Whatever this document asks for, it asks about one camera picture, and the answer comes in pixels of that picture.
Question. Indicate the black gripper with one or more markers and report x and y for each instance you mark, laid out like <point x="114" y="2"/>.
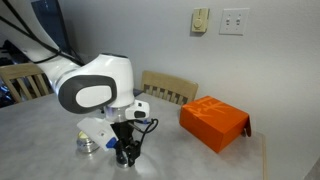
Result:
<point x="123" y="132"/>

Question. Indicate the light wooden slat-back chair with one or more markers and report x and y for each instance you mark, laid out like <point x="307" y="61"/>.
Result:
<point x="168" y="84"/>
<point x="18" y="71"/>

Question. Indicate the orange cardboard box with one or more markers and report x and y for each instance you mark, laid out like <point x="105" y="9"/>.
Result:
<point x="213" y="123"/>

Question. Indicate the dark monitor screen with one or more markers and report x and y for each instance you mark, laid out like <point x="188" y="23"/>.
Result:
<point x="55" y="20"/>

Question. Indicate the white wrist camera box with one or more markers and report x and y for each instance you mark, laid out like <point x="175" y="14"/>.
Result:
<point x="95" y="131"/>

